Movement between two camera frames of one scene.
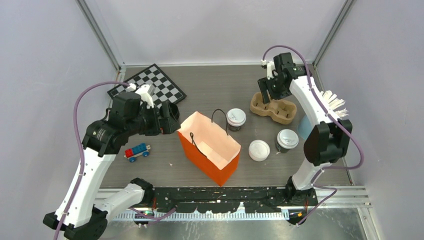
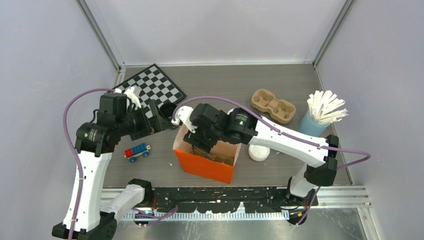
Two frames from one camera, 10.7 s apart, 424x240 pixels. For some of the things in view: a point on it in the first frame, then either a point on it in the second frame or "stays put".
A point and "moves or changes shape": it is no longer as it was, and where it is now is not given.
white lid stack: [259, 150] stays put
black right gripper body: [275, 90] -> [202, 140]
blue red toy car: [142, 149] stays put
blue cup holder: [304, 127] stays put
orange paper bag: [209, 149] moves or changes shape
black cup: [174, 110] stays put
